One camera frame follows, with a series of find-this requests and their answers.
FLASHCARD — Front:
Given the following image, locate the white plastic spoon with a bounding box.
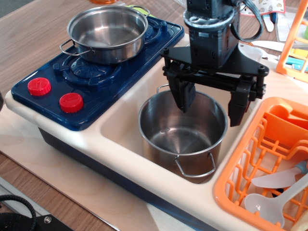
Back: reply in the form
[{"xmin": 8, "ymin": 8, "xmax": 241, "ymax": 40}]
[{"xmin": 244, "ymin": 174, "xmax": 308, "ymax": 228}]

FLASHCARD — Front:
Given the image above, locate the white plastic knife on table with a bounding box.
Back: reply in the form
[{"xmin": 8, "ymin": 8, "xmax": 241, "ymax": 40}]
[{"xmin": 252, "ymin": 40, "xmax": 284, "ymax": 52}]

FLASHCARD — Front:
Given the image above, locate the tall steel pot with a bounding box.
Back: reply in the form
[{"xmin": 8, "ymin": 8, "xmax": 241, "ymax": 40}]
[{"xmin": 138, "ymin": 84, "xmax": 228, "ymax": 183}]

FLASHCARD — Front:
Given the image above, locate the patterned cloth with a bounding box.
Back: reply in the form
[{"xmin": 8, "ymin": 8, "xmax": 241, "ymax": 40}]
[{"xmin": 251, "ymin": 0, "xmax": 286, "ymax": 15}]

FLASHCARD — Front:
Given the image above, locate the white toy faucet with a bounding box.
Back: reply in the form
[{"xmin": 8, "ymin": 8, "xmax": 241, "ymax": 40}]
[{"xmin": 238, "ymin": 43, "xmax": 263, "ymax": 63}]

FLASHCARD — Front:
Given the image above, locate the cream toy kitchen sink unit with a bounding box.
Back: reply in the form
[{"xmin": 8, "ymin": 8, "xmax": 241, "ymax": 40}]
[{"xmin": 4, "ymin": 33, "xmax": 308, "ymax": 231}]

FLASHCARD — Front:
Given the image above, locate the black bracket with screw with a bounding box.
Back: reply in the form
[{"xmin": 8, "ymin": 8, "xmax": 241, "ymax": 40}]
[{"xmin": 34, "ymin": 214, "xmax": 73, "ymax": 231}]

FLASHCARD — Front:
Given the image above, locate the white plastic knife blue handle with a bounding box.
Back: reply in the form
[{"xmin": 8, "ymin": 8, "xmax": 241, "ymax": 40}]
[{"xmin": 251, "ymin": 160, "xmax": 308, "ymax": 189}]

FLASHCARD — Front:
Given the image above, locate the white blue toy utensil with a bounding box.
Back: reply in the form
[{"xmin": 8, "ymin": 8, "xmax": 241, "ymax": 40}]
[{"xmin": 262, "ymin": 14, "xmax": 274, "ymax": 32}]

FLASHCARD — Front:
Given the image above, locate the green toy vegetable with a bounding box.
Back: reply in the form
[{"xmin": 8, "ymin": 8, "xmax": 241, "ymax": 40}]
[{"xmin": 128, "ymin": 5, "xmax": 151, "ymax": 17}]

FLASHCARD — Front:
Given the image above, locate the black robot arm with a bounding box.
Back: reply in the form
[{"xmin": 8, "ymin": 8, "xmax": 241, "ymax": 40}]
[{"xmin": 161, "ymin": 0, "xmax": 269, "ymax": 127}]

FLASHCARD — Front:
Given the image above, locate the red stove knob left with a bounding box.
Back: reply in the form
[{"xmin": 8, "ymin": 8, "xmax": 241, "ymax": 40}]
[{"xmin": 27, "ymin": 77, "xmax": 51, "ymax": 96}]

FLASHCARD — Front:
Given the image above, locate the orange dish drainer rack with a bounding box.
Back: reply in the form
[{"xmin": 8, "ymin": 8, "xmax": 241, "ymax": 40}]
[{"xmin": 214, "ymin": 97, "xmax": 308, "ymax": 231}]

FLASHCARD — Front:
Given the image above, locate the shallow steel pan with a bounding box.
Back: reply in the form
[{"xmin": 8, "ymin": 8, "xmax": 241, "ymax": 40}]
[{"xmin": 67, "ymin": 5, "xmax": 150, "ymax": 64}]

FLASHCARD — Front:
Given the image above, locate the orange upright rack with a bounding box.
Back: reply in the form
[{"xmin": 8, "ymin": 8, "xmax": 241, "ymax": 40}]
[{"xmin": 276, "ymin": 0, "xmax": 308, "ymax": 83}]

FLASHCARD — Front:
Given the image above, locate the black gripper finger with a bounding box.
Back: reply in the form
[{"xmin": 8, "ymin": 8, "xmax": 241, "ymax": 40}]
[
  {"xmin": 167, "ymin": 74, "xmax": 196, "ymax": 113},
  {"xmin": 228, "ymin": 83, "xmax": 251, "ymax": 127}
]

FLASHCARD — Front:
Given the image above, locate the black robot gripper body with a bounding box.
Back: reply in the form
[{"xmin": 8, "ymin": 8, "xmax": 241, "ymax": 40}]
[{"xmin": 161, "ymin": 9, "xmax": 269, "ymax": 99}]

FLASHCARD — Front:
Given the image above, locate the black cable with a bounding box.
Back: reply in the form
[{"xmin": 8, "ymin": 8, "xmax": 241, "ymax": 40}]
[{"xmin": 0, "ymin": 194, "xmax": 37, "ymax": 231}]

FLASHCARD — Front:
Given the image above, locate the red stove knob right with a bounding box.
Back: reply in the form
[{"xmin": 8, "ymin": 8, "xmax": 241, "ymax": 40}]
[{"xmin": 59, "ymin": 92, "xmax": 84, "ymax": 113}]

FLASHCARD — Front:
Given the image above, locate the blue toy stove top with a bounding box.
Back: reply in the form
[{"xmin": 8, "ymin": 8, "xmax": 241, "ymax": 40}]
[{"xmin": 11, "ymin": 17, "xmax": 184, "ymax": 131}]

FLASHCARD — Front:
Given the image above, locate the red stove knob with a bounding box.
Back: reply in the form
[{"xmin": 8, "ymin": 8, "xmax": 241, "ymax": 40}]
[
  {"xmin": 59, "ymin": 92, "xmax": 84, "ymax": 113},
  {"xmin": 27, "ymin": 77, "xmax": 51, "ymax": 96}
]

